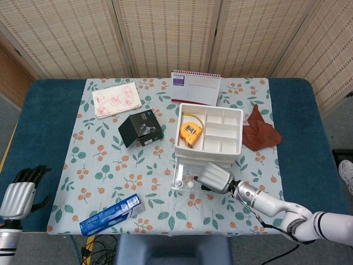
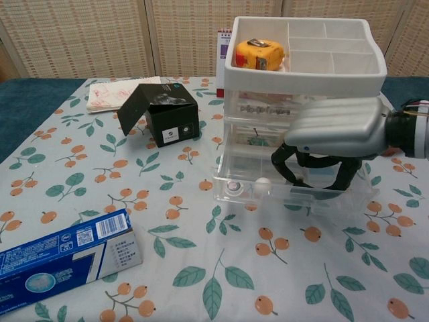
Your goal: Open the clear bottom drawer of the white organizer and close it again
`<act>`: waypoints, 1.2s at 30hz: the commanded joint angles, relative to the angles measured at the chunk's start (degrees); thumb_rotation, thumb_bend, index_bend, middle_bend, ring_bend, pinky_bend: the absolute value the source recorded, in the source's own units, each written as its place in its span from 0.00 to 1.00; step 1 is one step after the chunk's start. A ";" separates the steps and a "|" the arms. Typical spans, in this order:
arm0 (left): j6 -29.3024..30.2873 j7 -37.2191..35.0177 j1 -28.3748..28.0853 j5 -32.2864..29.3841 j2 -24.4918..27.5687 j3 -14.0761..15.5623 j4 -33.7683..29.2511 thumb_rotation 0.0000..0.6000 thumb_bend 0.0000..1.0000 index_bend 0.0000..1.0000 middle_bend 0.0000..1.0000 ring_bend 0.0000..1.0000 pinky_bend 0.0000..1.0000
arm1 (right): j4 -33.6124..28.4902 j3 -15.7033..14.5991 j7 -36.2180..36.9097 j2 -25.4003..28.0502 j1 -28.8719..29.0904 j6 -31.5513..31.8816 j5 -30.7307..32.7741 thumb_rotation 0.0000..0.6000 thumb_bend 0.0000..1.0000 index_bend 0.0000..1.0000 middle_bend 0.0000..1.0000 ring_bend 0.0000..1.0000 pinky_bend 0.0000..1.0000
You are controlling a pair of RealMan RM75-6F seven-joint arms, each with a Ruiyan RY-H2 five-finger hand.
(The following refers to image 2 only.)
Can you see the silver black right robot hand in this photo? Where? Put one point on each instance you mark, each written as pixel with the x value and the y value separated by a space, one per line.
pixel 335 125

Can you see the clear plastic deep drawer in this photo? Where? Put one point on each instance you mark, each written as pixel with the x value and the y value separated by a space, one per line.
pixel 261 198

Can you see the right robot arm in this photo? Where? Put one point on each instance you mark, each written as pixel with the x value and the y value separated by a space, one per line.
pixel 402 132

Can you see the white drawer organizer box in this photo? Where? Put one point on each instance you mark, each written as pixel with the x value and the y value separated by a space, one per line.
pixel 301 80

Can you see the clear drawer with pompom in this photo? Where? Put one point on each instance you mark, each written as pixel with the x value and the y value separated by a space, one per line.
pixel 241 147

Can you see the black product box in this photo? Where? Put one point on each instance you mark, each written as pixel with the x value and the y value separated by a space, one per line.
pixel 174 124

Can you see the blue toothpaste box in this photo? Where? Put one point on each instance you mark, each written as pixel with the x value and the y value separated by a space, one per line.
pixel 67 261

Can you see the green pin ornament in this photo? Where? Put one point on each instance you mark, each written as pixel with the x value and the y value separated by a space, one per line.
pixel 258 140

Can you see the small white ball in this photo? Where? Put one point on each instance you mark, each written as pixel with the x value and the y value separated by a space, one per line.
pixel 263 185

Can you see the yellow tape measure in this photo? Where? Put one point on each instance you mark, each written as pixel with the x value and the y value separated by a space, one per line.
pixel 259 55

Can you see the white desk calendar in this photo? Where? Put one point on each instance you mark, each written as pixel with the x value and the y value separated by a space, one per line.
pixel 223 57

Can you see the floral print tablecloth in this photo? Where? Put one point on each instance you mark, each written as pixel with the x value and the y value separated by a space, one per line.
pixel 187 218

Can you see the notepad with red drawings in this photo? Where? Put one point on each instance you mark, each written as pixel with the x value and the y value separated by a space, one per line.
pixel 110 95

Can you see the woven bamboo folding screen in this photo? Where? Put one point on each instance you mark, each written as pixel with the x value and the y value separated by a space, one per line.
pixel 100 37

